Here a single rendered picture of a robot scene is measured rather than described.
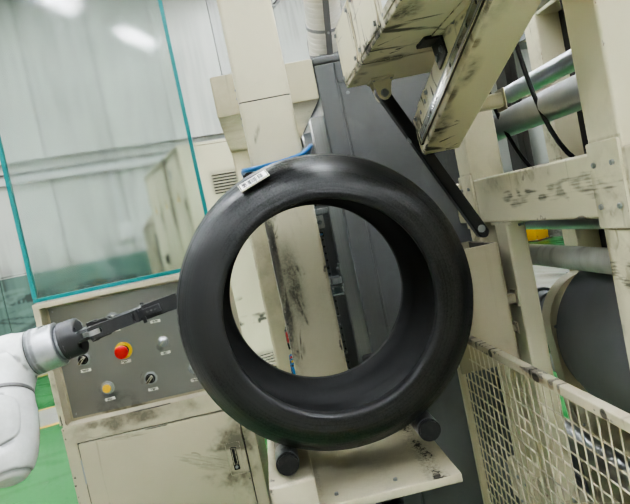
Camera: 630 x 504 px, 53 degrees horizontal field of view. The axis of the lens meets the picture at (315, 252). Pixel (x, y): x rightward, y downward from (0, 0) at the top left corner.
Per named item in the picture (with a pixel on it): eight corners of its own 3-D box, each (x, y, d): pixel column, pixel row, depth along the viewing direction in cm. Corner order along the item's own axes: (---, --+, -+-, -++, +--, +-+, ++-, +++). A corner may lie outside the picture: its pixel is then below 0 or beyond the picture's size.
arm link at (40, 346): (34, 327, 127) (62, 316, 128) (50, 368, 128) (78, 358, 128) (17, 334, 118) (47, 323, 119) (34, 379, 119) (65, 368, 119)
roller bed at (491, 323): (439, 358, 172) (417, 252, 170) (490, 346, 173) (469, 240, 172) (462, 375, 152) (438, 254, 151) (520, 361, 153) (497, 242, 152)
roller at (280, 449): (291, 420, 154) (272, 421, 154) (289, 401, 154) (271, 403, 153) (300, 475, 119) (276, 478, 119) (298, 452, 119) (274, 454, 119)
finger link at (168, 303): (141, 305, 125) (141, 305, 124) (175, 292, 125) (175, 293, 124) (147, 319, 125) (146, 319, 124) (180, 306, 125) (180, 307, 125)
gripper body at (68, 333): (48, 327, 119) (95, 310, 120) (62, 321, 127) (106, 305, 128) (62, 364, 119) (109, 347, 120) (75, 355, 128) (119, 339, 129)
